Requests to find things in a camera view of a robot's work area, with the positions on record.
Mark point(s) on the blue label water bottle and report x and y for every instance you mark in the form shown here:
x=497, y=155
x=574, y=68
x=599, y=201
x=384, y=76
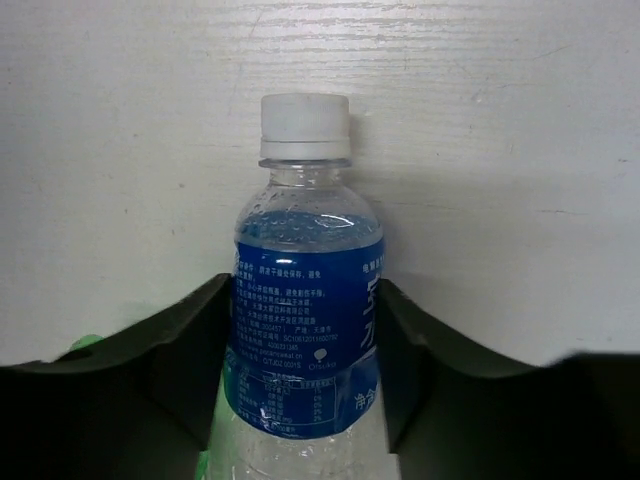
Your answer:
x=301, y=373

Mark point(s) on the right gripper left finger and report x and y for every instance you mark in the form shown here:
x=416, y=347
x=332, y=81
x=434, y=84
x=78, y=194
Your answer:
x=138, y=404

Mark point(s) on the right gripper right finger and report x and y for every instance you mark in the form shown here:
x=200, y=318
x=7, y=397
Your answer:
x=455, y=409

